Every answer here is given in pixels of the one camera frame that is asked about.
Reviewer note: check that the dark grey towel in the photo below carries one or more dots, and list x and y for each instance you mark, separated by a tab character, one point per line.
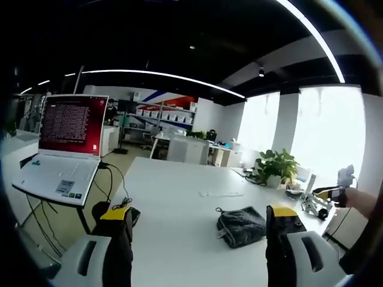
242	225

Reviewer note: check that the person's right hand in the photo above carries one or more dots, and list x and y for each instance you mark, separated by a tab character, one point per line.
360	201

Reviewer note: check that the white upright stand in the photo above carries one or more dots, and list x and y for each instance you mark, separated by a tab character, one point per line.
310	183

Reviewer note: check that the white mechanical device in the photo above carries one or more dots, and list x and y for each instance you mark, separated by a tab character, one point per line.
314	204

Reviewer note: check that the potted green plant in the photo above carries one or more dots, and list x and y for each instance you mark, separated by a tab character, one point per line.
278	166

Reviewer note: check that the black power adapter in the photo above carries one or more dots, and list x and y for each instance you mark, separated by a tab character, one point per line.
134	216

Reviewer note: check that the white laptop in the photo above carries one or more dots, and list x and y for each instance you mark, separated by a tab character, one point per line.
68	149

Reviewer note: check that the ceiling spotlight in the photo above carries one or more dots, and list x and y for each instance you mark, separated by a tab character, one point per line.
261	71

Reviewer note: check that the white cabinet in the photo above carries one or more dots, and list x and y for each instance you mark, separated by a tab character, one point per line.
187	149

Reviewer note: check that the curved ceiling light strip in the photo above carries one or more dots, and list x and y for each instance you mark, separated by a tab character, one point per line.
320	39

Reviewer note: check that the black monitor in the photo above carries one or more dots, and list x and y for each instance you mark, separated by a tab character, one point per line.
127	106

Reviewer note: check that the shelf with white bins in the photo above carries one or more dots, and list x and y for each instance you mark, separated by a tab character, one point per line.
167	115

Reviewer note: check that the long ceiling light strip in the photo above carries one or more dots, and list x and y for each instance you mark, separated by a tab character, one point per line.
167	76

